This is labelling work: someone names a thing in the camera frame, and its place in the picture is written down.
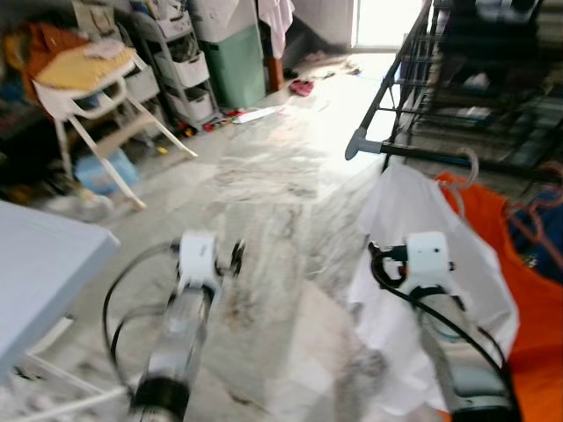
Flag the pink clothes hanger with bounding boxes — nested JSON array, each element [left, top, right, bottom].
[[437, 148, 481, 212], [503, 161, 563, 269]]

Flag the white paper sheet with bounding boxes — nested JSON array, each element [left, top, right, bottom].
[[232, 105, 288, 125]]

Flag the light blue plastic box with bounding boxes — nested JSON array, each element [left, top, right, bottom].
[[74, 147, 142, 197]]

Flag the red slippers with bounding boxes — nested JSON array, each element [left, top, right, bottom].
[[289, 78, 316, 97]]

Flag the green storage bin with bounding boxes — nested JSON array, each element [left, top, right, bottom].
[[201, 26, 268, 111]]

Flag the white hanging garment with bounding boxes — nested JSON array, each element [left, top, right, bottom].
[[346, 163, 522, 416]]

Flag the white drawer cart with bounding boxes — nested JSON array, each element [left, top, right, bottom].
[[130, 3, 223, 126]]

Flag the light blue folding table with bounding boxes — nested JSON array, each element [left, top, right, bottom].
[[0, 200, 121, 377]]

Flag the black metal drying rack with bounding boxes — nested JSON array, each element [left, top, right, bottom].
[[346, 0, 563, 181]]

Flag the white baby high chair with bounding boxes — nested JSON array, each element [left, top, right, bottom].
[[32, 51, 200, 210]]

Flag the dark blue hanging garment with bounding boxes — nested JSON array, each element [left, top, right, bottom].
[[506, 185, 563, 284]]

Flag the pale pink hanging garment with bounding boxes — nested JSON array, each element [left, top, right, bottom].
[[257, 0, 296, 61]]

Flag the orange hanging garment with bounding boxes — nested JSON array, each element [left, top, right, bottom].
[[435, 171, 563, 422]]

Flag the yellow seat cushion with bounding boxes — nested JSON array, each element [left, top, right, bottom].
[[35, 42, 140, 92]]

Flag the small white cloth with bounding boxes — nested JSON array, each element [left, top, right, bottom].
[[84, 40, 133, 61]]

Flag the beige tote bag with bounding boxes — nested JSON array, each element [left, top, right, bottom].
[[72, 0, 121, 40]]

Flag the orange brown bag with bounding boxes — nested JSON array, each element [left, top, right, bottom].
[[4, 22, 91, 84]]

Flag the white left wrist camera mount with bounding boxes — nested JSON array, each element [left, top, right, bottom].
[[176, 231, 222, 295]]

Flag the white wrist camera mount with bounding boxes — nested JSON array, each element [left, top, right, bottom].
[[176, 231, 222, 295], [403, 231, 455, 294]]

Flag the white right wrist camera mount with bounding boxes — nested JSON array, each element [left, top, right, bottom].
[[403, 231, 455, 294]]

